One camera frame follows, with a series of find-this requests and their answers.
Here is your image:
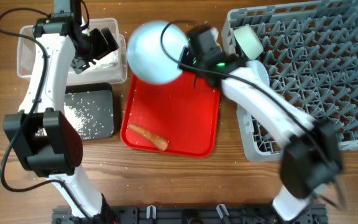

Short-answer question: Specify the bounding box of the black waste tray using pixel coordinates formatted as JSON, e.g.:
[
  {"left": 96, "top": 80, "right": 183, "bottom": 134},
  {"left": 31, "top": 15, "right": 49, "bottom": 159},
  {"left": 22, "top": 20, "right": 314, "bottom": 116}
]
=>
[{"left": 64, "top": 83, "right": 114, "bottom": 141}]

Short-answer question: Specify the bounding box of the red plastic tray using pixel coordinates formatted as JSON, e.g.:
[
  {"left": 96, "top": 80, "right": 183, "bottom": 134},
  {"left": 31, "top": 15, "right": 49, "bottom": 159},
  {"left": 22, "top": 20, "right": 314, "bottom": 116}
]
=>
[{"left": 121, "top": 72, "right": 221, "bottom": 157}]

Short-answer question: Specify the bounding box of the large light blue plate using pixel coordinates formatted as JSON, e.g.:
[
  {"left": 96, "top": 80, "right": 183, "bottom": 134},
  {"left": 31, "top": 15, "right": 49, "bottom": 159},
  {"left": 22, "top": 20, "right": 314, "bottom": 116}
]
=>
[{"left": 127, "top": 21, "right": 188, "bottom": 85}]

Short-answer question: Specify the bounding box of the small light blue bowl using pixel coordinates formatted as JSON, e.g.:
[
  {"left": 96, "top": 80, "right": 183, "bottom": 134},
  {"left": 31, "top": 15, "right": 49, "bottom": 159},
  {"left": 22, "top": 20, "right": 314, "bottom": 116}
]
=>
[{"left": 246, "top": 60, "right": 270, "bottom": 86}]

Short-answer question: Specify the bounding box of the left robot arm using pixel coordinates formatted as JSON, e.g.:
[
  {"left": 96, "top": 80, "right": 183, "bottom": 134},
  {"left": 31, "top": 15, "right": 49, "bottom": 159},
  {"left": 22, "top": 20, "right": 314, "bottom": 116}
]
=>
[{"left": 3, "top": 0, "right": 119, "bottom": 223}]

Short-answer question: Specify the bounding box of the white napkin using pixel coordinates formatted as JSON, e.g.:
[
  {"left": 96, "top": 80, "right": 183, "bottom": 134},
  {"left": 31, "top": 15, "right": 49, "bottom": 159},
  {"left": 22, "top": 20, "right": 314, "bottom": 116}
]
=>
[{"left": 88, "top": 51, "right": 119, "bottom": 70}]

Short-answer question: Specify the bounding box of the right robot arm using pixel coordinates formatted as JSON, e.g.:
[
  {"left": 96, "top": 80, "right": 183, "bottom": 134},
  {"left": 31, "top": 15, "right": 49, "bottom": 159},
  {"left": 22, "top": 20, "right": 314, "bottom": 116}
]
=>
[{"left": 178, "top": 24, "right": 346, "bottom": 222}]

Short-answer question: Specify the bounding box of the mint green bowl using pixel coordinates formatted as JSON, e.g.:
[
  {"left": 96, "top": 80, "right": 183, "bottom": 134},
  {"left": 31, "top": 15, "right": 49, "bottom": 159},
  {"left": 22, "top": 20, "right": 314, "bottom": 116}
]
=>
[{"left": 233, "top": 25, "right": 264, "bottom": 60}]

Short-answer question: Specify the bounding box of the grey dishwasher rack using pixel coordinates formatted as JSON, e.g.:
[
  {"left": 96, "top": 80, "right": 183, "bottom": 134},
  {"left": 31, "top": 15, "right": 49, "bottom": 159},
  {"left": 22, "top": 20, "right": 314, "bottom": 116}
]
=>
[{"left": 221, "top": 1, "right": 358, "bottom": 151}]

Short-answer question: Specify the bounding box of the orange carrot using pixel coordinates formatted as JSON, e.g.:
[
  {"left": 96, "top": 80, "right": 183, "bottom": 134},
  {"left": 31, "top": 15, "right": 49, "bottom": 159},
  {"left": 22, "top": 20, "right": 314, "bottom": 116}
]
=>
[{"left": 127, "top": 124, "right": 169, "bottom": 151}]

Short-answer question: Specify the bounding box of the clear plastic bin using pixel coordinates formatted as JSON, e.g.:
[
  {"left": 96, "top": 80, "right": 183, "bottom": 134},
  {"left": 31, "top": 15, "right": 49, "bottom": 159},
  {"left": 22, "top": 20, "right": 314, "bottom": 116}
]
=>
[{"left": 17, "top": 17, "right": 127, "bottom": 86}]

